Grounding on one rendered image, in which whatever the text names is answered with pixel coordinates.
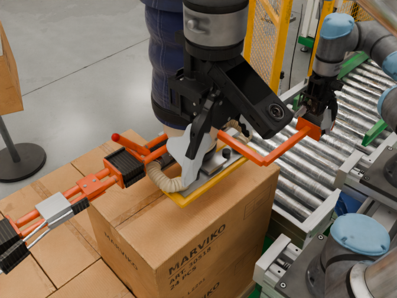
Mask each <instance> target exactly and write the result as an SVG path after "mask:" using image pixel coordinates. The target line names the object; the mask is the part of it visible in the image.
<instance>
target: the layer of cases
mask: <svg viewBox="0 0 397 298"><path fill-rule="evenodd" d="M120 135H121V136H123V137H125V138H127V139H129V140H131V141H133V142H135V143H137V144H140V145H144V144H146V143H148V141H147V140H145V139H144V138H142V137H141V136H140V135H138V134H137V133H136V132H135V131H133V130H132V129H129V130H127V131H125V132H123V133H122V134H120ZM122 147H124V146H122V145H120V144H118V143H116V142H114V141H112V139H111V140H109V141H107V142H105V143H104V144H102V145H100V146H98V147H96V148H94V149H93V150H91V151H89V152H87V153H86V154H83V155H82V156H80V157H78V158H76V159H74V160H73V161H71V164H70V163H67V164H65V165H63V166H62V167H60V168H58V169H57V170H54V171H52V172H51V173H49V174H47V175H45V176H44V177H42V178H40V179H38V180H36V181H34V182H32V183H31V184H29V185H27V186H25V187H23V188H22V189H20V190H18V191H16V192H15V193H13V194H11V195H9V196H7V197H5V198H3V199H2V200H0V220H1V219H4V218H6V217H5V215H7V214H8V215H9V216H10V218H11V219H12V220H13V221H15V220H17V219H18V218H20V217H22V216H24V215H25V214H27V213H29V212H31V211H32V210H34V209H35V205H37V204H38V203H40V202H42V201H44V200H46V199H47V198H49V197H50V196H52V195H54V194H56V193H57V192H61V193H63V192H65V191H66V190H69V189H70V188H72V187H73V186H75V185H76V182H77V181H79V180H80V179H82V178H84V177H86V176H87V175H89V174H90V173H92V174H96V173H97V172H99V171H101V170H103V169H104V168H105V167H104V163H103V159H104V157H106V156H108V155H109V154H111V153H113V152H114V151H116V150H118V149H120V148H122ZM125 150H126V147H125ZM265 234H266V233H264V234H263V235H262V236H261V237H260V238H259V239H258V240H257V241H256V242H255V243H254V244H253V245H252V246H250V247H249V248H248V249H247V250H246V251H245V252H244V253H243V254H242V255H241V256H240V257H239V258H238V259H236V260H235V261H234V262H233V263H232V264H231V265H230V266H228V268H227V269H225V271H224V272H222V273H221V274H220V275H219V276H218V277H217V278H216V279H214V280H213V281H212V282H211V283H210V284H209V285H208V286H207V287H206V288H205V289H204V290H203V291H202V292H200V293H199V294H198V295H197V296H196V297H195V298H236V297H237V296H238V295H239V294H240V293H241V292H242V291H243V290H244V289H245V288H246V287H247V286H248V285H249V284H250V283H251V282H252V281H253V273H254V269H255V264H256V262H257V261H258V260H259V259H260V257H261V254H262V249H263V243H264V239H265ZM29 251H31V254H30V255H29V256H28V257H26V258H25V259H24V260H23V261H22V262H20V263H19V264H18V265H17V266H16V267H15V268H14V269H13V270H12V271H10V272H9V273H8V274H7V275H5V273H2V274H1V275H0V298H137V297H136V296H135V295H134V294H133V292H132V291H131V290H130V289H129V288H128V286H127V285H126V284H125V283H124V282H123V281H122V280H121V278H120V277H119V276H118V275H117V274H116V273H115V272H114V270H113V269H112V268H111V267H110V265H109V264H108V263H107V262H106V261H105V260H104V259H103V257H102V256H101V253H100V250H99V247H98V244H97V240H96V237H95V234H94V232H93V228H92V224H91V222H90V219H89V216H88V213H87V209H85V210H83V211H81V212H80V213H78V214H77V215H75V216H73V217H72V218H70V219H69V220H67V221H65V222H64V223H62V224H61V225H59V226H58V227H56V228H54V229H53V230H51V231H50V232H49V233H48V234H47V235H45V236H44V237H43V238H42V239H40V240H39V241H38V242H37V243H36V244H35V245H34V246H33V247H31V248H30V249H29Z"/></svg>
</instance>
